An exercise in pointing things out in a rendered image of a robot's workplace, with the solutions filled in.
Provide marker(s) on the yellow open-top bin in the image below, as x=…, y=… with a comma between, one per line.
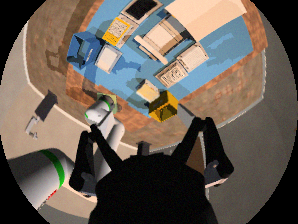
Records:
x=163, y=107

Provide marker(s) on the blue open-top bin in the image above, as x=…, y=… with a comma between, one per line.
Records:
x=79, y=48

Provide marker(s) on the light blue bench mat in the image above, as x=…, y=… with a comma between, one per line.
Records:
x=225, y=46

